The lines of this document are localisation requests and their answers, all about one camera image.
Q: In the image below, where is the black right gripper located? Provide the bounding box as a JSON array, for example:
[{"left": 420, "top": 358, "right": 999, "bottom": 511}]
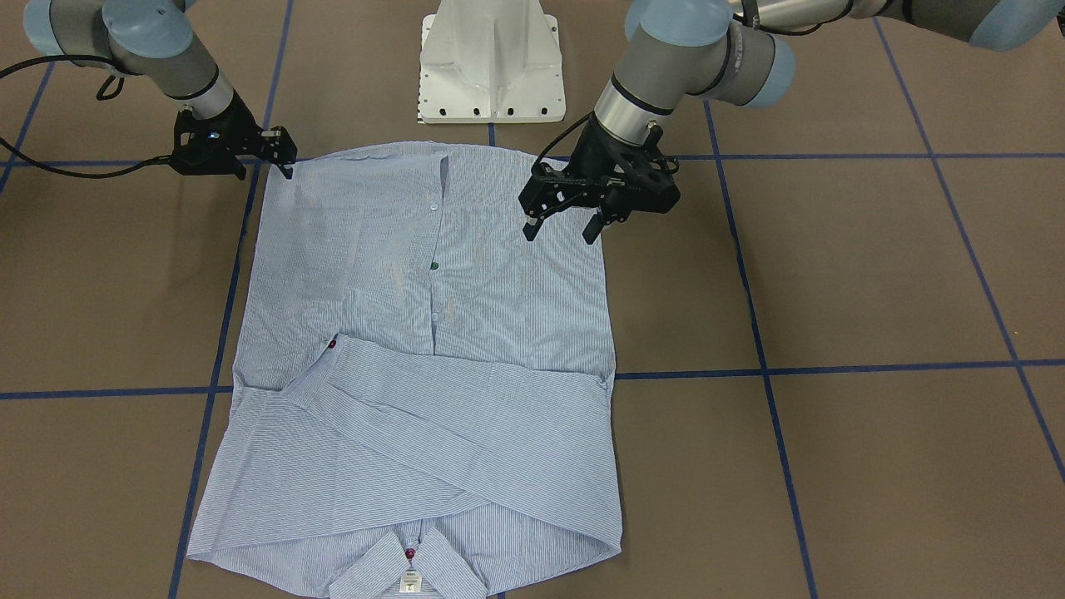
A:
[{"left": 170, "top": 93, "right": 298, "bottom": 181}]

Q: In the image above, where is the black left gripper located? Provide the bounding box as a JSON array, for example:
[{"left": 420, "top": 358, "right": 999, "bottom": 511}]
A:
[{"left": 518, "top": 115, "right": 679, "bottom": 245}]

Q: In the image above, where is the light blue striped shirt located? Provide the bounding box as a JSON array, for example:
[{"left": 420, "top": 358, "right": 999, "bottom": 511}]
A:
[{"left": 187, "top": 141, "right": 623, "bottom": 598}]

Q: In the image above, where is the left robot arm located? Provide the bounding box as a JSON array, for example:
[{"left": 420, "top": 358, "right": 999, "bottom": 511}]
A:
[{"left": 518, "top": 1, "right": 1063, "bottom": 244}]

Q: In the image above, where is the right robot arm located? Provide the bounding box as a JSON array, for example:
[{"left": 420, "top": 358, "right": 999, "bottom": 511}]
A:
[{"left": 2, "top": 1, "right": 298, "bottom": 181}]

